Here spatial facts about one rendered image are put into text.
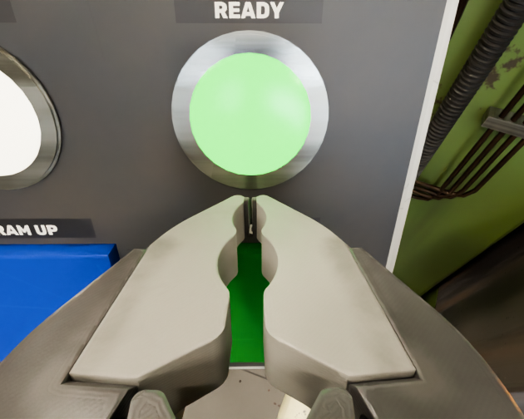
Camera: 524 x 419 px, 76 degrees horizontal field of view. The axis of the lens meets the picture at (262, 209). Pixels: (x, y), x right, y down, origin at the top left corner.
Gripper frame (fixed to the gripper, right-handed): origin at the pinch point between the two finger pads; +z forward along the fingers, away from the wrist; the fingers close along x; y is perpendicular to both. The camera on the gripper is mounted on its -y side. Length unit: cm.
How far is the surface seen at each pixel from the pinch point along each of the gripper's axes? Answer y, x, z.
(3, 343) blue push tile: 8.5, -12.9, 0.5
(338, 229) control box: 2.1, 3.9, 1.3
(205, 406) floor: 95, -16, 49
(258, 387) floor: 93, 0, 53
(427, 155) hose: 7.4, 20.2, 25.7
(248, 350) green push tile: 9.2, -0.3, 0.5
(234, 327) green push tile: 7.4, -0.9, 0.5
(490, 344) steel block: 33, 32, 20
